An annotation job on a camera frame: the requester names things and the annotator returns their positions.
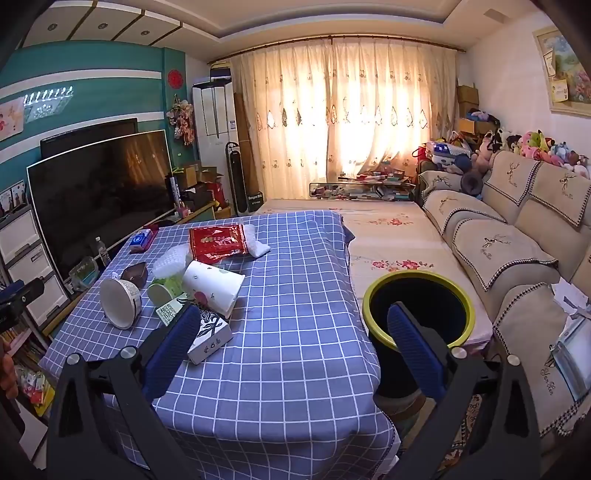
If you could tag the clear water bottle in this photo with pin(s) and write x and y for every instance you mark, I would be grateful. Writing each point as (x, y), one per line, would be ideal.
(102, 254)

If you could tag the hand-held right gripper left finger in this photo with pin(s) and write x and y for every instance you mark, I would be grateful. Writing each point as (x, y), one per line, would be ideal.
(171, 350)

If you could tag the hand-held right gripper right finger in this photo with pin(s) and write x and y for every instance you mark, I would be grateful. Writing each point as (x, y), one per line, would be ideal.
(415, 350)

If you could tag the red printed packet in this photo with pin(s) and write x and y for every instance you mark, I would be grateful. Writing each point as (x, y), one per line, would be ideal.
(214, 242)

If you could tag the curtain rod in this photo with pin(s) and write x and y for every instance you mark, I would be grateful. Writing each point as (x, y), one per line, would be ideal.
(332, 40)

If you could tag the red round wall decoration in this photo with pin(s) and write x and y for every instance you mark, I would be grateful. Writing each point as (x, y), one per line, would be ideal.
(175, 78)

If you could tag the white floral paper cup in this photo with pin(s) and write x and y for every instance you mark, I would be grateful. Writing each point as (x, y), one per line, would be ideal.
(212, 286)

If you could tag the translucent ridged foam wrap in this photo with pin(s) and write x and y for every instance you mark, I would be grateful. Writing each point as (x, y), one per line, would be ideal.
(171, 261)

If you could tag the framed floral painting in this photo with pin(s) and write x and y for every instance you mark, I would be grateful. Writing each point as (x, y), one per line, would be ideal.
(570, 69)

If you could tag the blue tissue pack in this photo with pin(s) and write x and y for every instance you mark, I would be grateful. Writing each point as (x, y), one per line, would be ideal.
(141, 240)

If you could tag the white foam sheet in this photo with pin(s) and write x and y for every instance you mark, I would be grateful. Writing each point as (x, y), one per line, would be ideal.
(257, 244)

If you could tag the dark brown pouch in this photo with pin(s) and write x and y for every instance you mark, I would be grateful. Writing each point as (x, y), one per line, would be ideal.
(135, 274)

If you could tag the blue checkered tablecloth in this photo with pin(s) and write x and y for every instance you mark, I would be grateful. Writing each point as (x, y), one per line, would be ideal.
(286, 323)

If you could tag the beige sofa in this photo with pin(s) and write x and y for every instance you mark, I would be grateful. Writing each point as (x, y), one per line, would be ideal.
(521, 240)

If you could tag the cluttered glass coffee table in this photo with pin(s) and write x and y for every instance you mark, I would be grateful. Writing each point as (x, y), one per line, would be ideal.
(364, 187)

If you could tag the grey neck pillow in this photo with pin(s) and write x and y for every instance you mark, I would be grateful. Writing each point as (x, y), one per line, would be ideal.
(472, 182)

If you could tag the pile of stuffed toys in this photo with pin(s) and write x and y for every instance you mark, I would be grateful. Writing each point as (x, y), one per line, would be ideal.
(540, 147)

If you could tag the hanging floral decoration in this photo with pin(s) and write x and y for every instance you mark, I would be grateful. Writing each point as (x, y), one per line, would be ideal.
(181, 120)

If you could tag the floral mattress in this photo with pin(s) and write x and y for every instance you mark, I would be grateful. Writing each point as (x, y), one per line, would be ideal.
(392, 240)

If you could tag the white plastic drawer unit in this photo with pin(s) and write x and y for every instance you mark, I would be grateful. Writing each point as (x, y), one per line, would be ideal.
(27, 258)

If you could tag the stack of magazines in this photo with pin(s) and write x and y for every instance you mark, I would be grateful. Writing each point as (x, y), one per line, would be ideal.
(572, 355)

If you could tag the clear glass container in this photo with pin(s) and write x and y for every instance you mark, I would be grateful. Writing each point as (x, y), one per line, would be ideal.
(84, 274)

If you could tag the cream embroidered curtain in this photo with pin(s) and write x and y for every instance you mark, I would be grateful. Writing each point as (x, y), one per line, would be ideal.
(346, 115)

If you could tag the person's left hand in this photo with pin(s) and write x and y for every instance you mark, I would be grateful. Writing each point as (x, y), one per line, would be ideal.
(8, 376)

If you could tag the yellow-rimmed dark waste bin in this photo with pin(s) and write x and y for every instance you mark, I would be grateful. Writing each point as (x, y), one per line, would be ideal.
(429, 295)

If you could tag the green paper cup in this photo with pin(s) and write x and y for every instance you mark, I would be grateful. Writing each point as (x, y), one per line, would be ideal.
(164, 291)

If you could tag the green printed card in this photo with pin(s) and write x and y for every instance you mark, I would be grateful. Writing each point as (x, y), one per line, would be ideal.
(171, 310)

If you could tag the white paper bowl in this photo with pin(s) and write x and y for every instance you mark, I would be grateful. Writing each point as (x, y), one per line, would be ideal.
(117, 304)

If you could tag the pink wall picture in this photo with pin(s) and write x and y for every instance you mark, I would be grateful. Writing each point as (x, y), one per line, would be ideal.
(10, 119)

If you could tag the brown cardboard boxes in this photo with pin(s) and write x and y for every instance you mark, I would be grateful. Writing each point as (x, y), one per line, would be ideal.
(196, 177)

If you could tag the white floral printed box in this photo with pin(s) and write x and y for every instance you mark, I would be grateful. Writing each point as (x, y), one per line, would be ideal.
(214, 337)

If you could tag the beige embroidered sofa cover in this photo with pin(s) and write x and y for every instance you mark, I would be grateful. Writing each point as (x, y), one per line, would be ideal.
(531, 332)
(510, 175)
(498, 249)
(457, 210)
(565, 194)

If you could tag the large flat television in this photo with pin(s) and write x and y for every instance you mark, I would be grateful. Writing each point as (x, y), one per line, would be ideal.
(101, 198)

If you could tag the black tower fan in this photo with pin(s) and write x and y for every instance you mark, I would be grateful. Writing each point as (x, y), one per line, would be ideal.
(233, 180)

